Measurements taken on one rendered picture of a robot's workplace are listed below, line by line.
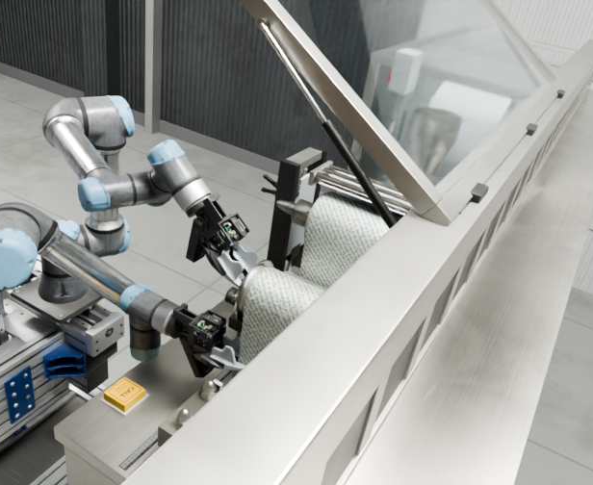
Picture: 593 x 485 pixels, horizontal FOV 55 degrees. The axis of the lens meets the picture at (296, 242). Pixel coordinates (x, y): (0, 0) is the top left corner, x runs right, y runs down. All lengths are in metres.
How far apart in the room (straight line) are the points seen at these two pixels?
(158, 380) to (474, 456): 0.95
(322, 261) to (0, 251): 0.69
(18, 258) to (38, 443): 1.19
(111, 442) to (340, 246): 0.68
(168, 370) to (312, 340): 1.06
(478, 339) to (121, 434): 0.84
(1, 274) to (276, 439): 0.94
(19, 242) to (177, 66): 4.11
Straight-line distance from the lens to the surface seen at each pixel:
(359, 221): 1.28
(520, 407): 0.86
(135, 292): 1.40
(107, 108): 1.65
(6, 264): 1.27
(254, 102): 4.83
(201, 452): 0.41
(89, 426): 1.44
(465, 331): 0.95
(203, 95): 5.13
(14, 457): 2.32
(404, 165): 0.75
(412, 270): 0.64
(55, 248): 1.43
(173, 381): 1.52
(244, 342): 1.25
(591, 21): 3.92
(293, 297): 1.15
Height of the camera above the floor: 1.98
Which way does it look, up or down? 30 degrees down
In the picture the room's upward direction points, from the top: 9 degrees clockwise
